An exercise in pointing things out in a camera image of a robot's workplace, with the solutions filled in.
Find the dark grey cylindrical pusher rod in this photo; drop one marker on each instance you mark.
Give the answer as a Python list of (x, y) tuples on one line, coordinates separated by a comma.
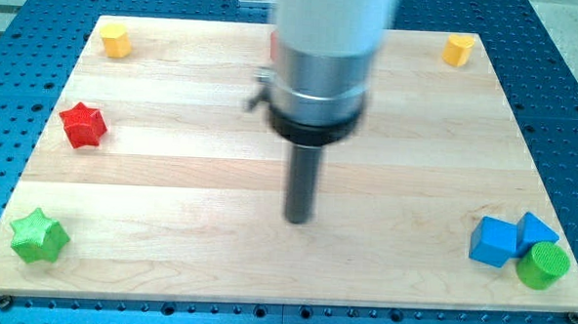
[(301, 182)]

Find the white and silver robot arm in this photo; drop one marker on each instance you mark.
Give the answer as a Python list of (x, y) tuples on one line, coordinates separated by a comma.
[(316, 87)]

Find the red block behind arm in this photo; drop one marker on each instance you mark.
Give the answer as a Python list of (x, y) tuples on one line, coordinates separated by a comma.
[(273, 45)]

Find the red star block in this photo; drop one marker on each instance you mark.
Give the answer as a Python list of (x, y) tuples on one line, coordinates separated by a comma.
[(83, 125)]

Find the green star block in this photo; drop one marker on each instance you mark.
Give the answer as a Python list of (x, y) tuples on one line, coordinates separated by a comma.
[(38, 237)]

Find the light wooden board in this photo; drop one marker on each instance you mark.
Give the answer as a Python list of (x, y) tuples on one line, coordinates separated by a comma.
[(183, 198)]

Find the yellow heart block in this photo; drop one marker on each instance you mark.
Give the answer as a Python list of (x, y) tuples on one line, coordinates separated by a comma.
[(458, 48)]

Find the blue cube block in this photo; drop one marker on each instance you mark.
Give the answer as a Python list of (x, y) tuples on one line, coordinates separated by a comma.
[(493, 242)]

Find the yellow hexagon block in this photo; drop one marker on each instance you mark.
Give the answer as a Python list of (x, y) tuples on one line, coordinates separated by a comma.
[(116, 41)]

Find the blue triangle block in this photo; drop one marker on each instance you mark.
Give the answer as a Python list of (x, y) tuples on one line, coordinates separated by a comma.
[(531, 230)]

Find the green cylinder block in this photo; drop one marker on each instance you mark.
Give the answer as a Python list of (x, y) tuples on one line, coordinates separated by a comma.
[(543, 265)]

